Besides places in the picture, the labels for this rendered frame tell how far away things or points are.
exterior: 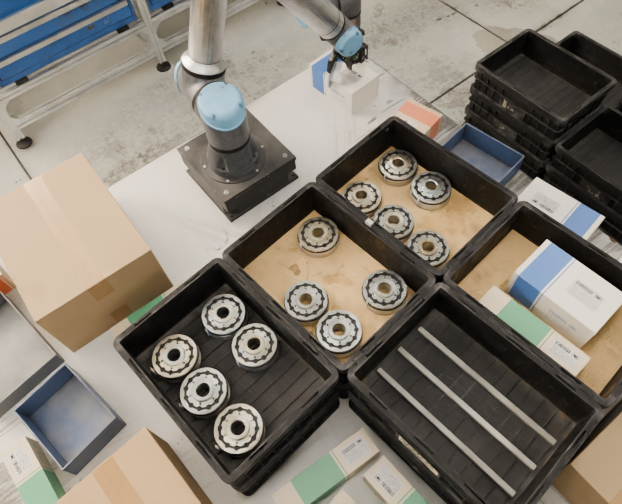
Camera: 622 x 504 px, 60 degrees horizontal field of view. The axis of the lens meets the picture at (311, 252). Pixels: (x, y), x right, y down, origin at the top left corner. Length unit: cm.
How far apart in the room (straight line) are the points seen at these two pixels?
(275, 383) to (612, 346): 74
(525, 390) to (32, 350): 120
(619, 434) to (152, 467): 92
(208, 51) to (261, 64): 167
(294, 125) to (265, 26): 163
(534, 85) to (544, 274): 117
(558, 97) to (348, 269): 125
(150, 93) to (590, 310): 246
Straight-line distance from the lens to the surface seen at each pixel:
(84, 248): 142
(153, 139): 287
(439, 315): 128
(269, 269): 133
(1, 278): 166
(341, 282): 130
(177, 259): 155
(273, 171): 154
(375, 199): 139
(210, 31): 143
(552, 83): 234
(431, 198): 141
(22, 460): 143
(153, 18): 306
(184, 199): 167
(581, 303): 127
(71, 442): 146
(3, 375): 160
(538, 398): 126
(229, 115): 140
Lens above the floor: 198
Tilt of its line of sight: 59 degrees down
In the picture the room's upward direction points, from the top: 7 degrees counter-clockwise
